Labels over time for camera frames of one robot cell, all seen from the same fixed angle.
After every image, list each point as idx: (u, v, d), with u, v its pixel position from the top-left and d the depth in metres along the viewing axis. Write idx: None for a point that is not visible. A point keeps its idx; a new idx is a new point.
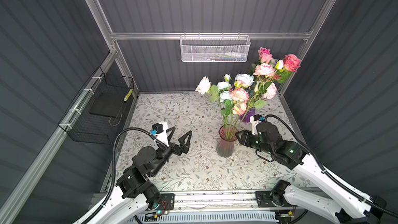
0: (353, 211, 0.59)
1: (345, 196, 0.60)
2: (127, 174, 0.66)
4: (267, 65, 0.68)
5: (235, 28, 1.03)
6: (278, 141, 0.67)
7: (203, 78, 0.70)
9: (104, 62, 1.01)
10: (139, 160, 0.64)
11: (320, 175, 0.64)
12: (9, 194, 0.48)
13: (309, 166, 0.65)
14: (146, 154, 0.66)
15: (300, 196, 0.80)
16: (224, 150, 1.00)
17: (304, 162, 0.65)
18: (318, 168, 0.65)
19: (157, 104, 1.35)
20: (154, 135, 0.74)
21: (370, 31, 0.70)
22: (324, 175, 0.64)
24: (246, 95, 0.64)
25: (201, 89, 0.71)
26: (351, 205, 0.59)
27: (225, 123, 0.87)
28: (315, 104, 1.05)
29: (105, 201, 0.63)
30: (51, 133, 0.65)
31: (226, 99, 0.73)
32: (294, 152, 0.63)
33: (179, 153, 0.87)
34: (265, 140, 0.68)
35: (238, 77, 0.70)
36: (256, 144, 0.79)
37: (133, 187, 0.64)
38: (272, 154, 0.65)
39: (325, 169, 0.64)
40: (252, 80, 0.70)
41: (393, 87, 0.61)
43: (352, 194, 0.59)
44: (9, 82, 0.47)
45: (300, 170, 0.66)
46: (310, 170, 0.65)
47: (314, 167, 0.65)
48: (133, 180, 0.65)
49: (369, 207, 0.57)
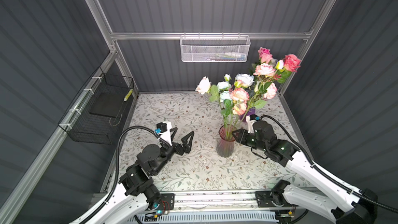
0: (342, 204, 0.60)
1: (334, 188, 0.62)
2: (130, 172, 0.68)
4: (267, 65, 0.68)
5: (235, 28, 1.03)
6: (272, 139, 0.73)
7: (203, 78, 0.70)
9: (104, 62, 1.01)
10: (144, 157, 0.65)
11: (309, 170, 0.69)
12: (9, 194, 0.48)
13: (298, 160, 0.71)
14: (151, 152, 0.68)
15: (299, 195, 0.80)
16: (224, 150, 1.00)
17: (294, 157, 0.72)
18: (308, 163, 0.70)
19: (157, 104, 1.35)
20: (158, 133, 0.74)
21: (370, 31, 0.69)
22: (313, 169, 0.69)
24: (246, 95, 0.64)
25: (201, 89, 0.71)
26: (339, 196, 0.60)
27: (225, 123, 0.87)
28: (315, 104, 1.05)
29: (108, 198, 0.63)
30: (51, 133, 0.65)
31: (226, 99, 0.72)
32: (285, 149, 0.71)
33: (181, 153, 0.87)
34: (260, 138, 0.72)
35: (238, 76, 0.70)
36: (252, 141, 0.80)
37: (135, 185, 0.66)
38: (266, 151, 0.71)
39: (314, 164, 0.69)
40: (252, 80, 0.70)
41: (393, 87, 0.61)
43: (340, 186, 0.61)
44: (9, 82, 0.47)
45: (292, 166, 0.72)
46: (300, 165, 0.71)
47: (303, 162, 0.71)
48: (136, 178, 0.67)
49: (357, 199, 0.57)
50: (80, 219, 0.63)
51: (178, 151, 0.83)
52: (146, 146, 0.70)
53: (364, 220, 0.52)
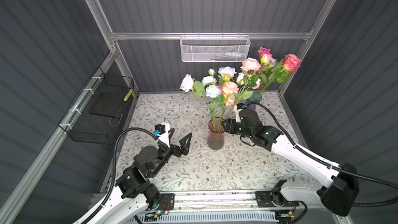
0: (323, 179, 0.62)
1: (315, 166, 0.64)
2: (127, 174, 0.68)
4: (252, 60, 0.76)
5: (235, 28, 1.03)
6: (257, 125, 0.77)
7: (186, 75, 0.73)
9: (105, 62, 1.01)
10: (141, 159, 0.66)
11: (293, 151, 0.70)
12: (8, 194, 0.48)
13: (281, 143, 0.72)
14: (148, 153, 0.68)
15: (290, 187, 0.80)
16: (214, 143, 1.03)
17: (278, 140, 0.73)
18: (290, 144, 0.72)
19: (157, 104, 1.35)
20: (156, 135, 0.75)
21: (370, 31, 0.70)
22: (296, 150, 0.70)
24: (237, 86, 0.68)
25: (184, 87, 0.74)
26: (321, 172, 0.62)
27: (213, 116, 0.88)
28: (314, 104, 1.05)
29: (104, 201, 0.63)
30: (51, 133, 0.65)
31: (213, 93, 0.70)
32: (269, 133, 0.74)
33: (179, 155, 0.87)
34: (246, 125, 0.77)
35: (222, 70, 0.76)
36: (240, 130, 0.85)
37: (132, 187, 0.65)
38: (252, 137, 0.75)
39: (296, 144, 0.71)
40: (233, 70, 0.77)
41: (393, 87, 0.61)
43: (320, 163, 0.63)
44: (9, 83, 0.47)
45: (276, 151, 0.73)
46: (283, 148, 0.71)
47: (286, 144, 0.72)
48: (133, 181, 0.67)
49: (336, 173, 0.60)
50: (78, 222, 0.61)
51: (176, 153, 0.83)
52: (144, 148, 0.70)
53: (344, 191, 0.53)
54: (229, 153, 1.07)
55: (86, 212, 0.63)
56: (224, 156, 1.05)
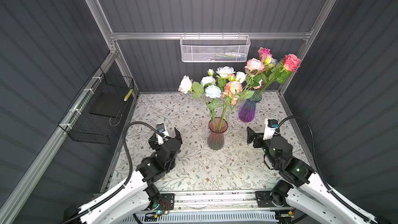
0: None
1: (351, 215, 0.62)
2: (147, 162, 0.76)
4: (257, 60, 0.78)
5: (235, 28, 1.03)
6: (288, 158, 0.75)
7: (184, 77, 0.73)
9: (105, 62, 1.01)
10: (166, 149, 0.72)
11: (326, 195, 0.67)
12: (9, 193, 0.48)
13: (314, 183, 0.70)
14: (172, 144, 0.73)
15: (305, 202, 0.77)
16: (214, 143, 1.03)
17: (310, 180, 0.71)
18: (324, 187, 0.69)
19: (157, 104, 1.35)
20: (160, 131, 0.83)
21: (370, 31, 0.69)
22: (329, 194, 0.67)
24: (241, 85, 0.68)
25: (183, 89, 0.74)
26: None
27: (212, 116, 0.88)
28: (315, 104, 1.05)
29: (126, 182, 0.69)
30: (51, 132, 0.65)
31: (213, 93, 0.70)
32: (300, 171, 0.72)
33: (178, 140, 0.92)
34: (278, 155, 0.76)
35: (221, 71, 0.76)
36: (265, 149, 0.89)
37: (152, 174, 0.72)
38: (281, 171, 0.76)
39: (331, 189, 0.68)
40: (232, 70, 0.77)
41: (393, 87, 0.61)
43: (357, 214, 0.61)
44: (9, 82, 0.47)
45: (307, 188, 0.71)
46: (316, 188, 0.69)
47: (320, 186, 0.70)
48: (152, 167, 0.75)
49: None
50: (96, 200, 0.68)
51: None
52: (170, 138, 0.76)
53: None
54: (229, 153, 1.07)
55: (105, 193, 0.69)
56: (224, 156, 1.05)
